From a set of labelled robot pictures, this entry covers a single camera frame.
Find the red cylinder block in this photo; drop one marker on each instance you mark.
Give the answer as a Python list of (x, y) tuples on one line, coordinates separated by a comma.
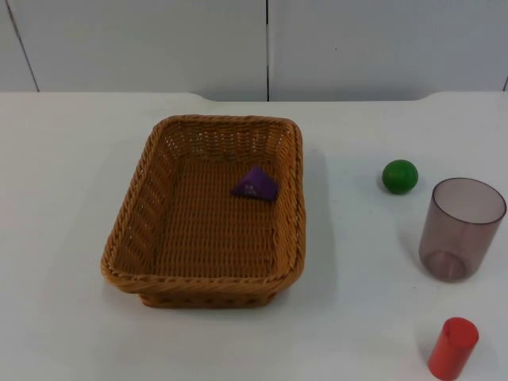
[(452, 351)]

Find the green ball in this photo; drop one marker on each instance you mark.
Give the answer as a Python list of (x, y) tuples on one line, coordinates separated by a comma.
[(400, 177)]

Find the clear cup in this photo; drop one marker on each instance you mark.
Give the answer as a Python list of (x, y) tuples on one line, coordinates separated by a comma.
[(460, 234)]

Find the purple triangular block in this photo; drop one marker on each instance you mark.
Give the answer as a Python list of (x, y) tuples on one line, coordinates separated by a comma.
[(256, 186)]

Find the brown wicker basket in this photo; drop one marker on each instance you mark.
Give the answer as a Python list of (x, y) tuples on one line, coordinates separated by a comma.
[(198, 238)]

